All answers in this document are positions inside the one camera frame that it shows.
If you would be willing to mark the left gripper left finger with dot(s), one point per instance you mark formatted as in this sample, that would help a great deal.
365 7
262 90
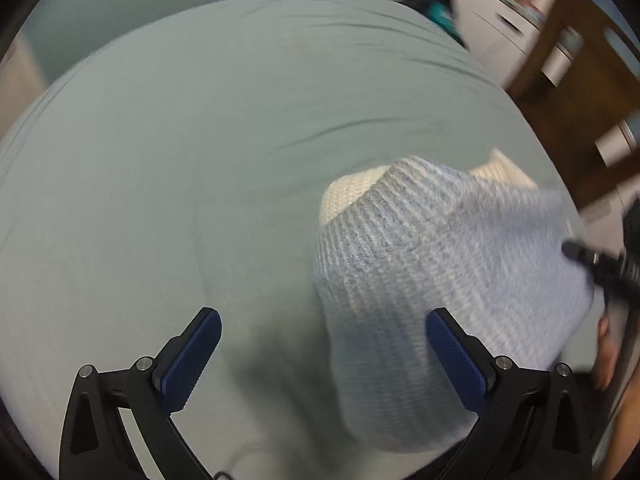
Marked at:
95 443

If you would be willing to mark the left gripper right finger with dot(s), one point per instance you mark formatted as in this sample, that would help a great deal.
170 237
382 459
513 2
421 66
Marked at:
529 422

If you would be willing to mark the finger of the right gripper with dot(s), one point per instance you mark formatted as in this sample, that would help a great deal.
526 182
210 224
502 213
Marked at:
608 271

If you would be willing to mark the white blue knit sweater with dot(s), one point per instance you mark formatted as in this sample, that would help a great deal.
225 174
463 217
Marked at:
397 242

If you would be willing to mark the person's right hand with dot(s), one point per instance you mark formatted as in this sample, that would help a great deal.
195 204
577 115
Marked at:
604 366

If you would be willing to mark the brown wooden chair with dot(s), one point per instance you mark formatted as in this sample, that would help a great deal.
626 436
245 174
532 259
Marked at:
597 93

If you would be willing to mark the teal bed sheet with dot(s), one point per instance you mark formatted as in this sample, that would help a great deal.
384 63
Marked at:
182 166

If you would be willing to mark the black teal bag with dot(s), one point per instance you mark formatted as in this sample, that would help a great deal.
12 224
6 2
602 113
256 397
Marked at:
440 12

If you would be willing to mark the white cabinet with handles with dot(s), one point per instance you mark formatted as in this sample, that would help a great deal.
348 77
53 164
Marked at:
497 34

